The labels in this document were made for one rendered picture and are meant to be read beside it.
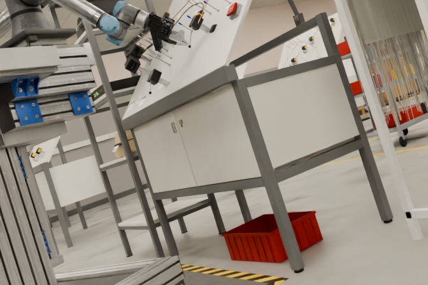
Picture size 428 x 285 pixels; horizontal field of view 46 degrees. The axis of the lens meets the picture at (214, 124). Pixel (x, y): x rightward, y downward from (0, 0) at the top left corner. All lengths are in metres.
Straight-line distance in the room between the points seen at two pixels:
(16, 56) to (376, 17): 1.39
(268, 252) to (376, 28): 1.06
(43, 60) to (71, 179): 3.64
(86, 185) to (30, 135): 3.45
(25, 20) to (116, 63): 8.68
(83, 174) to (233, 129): 3.43
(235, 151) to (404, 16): 0.92
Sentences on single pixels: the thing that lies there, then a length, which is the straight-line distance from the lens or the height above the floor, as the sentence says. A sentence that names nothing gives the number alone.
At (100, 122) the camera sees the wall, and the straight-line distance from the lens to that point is 10.19.
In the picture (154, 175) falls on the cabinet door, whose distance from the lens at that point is 2.91.
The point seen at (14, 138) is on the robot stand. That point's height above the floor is 0.82.
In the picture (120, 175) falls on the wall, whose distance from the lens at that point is 10.17.
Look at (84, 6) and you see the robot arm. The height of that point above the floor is 1.30.
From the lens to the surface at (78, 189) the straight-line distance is 5.35.
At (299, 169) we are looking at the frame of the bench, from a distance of 2.11.
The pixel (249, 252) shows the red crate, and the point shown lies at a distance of 2.44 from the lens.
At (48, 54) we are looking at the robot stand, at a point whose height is 1.04.
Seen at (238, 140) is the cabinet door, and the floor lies 0.57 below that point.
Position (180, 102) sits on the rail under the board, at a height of 0.81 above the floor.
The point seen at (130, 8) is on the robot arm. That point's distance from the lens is 2.35.
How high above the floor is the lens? 0.62
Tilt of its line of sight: 1 degrees up
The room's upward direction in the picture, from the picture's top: 18 degrees counter-clockwise
